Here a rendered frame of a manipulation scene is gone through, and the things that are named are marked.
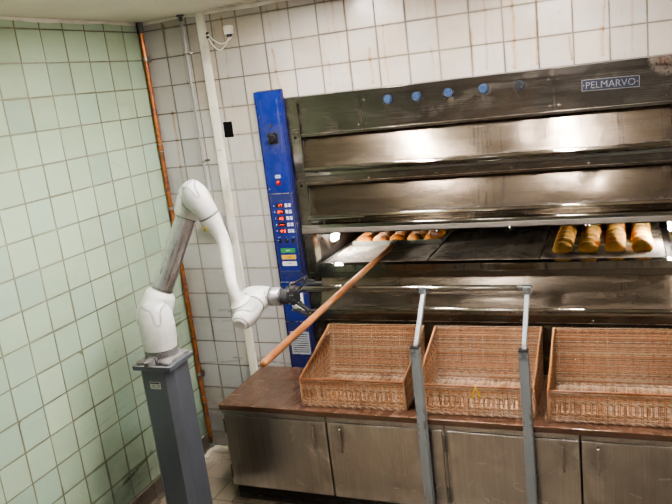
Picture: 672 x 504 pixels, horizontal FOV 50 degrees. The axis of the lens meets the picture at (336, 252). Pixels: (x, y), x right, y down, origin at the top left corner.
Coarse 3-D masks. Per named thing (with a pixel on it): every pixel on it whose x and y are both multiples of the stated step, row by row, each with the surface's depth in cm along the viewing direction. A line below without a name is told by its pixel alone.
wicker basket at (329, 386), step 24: (336, 336) 398; (360, 336) 394; (384, 336) 389; (408, 336) 383; (312, 360) 377; (336, 360) 398; (360, 360) 393; (384, 360) 389; (408, 360) 383; (312, 384) 360; (336, 384) 354; (360, 384) 350; (384, 384) 345; (408, 384) 350; (360, 408) 353; (384, 408) 348
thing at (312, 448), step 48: (288, 384) 393; (240, 432) 378; (288, 432) 367; (336, 432) 356; (384, 432) 346; (432, 432) 337; (480, 432) 328; (576, 432) 310; (624, 432) 303; (240, 480) 387; (288, 480) 375; (336, 480) 364; (384, 480) 353; (480, 480) 334; (576, 480) 317; (624, 480) 309
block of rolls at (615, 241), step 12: (564, 228) 394; (576, 228) 401; (588, 228) 391; (600, 228) 397; (612, 228) 386; (624, 228) 385; (636, 228) 381; (648, 228) 379; (564, 240) 371; (588, 240) 366; (612, 240) 356; (624, 240) 361; (636, 240) 352; (648, 240) 356; (564, 252) 363; (588, 252) 357
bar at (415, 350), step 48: (288, 288) 365; (336, 288) 355; (384, 288) 345; (432, 288) 336; (480, 288) 328; (528, 288) 319; (528, 384) 307; (528, 432) 313; (432, 480) 340; (528, 480) 319
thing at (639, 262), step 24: (336, 264) 395; (360, 264) 389; (384, 264) 383; (408, 264) 378; (432, 264) 373; (456, 264) 368; (480, 264) 364; (504, 264) 359; (528, 264) 355; (552, 264) 351; (576, 264) 346; (600, 264) 342; (624, 264) 338; (648, 264) 334
